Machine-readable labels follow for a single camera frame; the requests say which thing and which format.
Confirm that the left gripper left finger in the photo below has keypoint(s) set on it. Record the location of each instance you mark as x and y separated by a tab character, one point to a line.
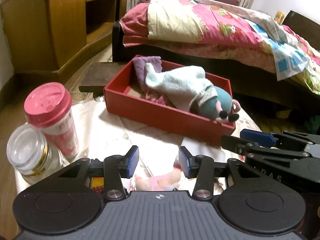
128	162

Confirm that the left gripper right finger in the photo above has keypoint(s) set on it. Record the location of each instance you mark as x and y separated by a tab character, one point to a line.
188	163

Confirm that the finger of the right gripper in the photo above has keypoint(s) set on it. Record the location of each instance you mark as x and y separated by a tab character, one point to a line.
244	147
263	139

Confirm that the white sponge block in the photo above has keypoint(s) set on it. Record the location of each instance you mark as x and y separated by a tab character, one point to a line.
201	148

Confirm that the white bear plush toy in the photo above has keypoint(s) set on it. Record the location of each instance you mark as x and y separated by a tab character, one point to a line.
166	182

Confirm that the floral satin tablecloth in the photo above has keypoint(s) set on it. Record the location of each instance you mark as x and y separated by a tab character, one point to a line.
102	134

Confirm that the red rectangular box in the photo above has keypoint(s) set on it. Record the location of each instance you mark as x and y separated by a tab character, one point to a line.
119	102

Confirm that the pink lidded paper cup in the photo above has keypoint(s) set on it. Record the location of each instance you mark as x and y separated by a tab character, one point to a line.
48	108

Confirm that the clear glass jar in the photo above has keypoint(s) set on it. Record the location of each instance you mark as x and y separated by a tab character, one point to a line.
30	153

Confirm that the yellow toy on bed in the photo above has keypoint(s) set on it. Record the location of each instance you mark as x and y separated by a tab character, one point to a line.
279	17

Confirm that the pink floral quilt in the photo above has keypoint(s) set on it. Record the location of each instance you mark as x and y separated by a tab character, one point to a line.
217	30

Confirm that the wooden desk cabinet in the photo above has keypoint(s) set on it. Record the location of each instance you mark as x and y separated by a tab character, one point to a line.
49	40

